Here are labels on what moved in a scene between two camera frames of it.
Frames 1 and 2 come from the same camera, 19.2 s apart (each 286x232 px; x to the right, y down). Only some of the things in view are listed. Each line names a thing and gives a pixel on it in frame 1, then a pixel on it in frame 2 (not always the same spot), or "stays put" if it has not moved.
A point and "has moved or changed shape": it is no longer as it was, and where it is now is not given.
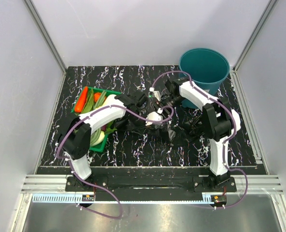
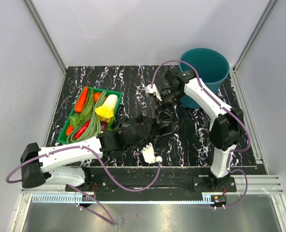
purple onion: [103, 127] stays put
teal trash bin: [206, 68] stays put
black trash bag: [185, 127] has moved or changed shape
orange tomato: [96, 96] stays put
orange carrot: [81, 100] stays put
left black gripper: [144, 121] to [148, 125]
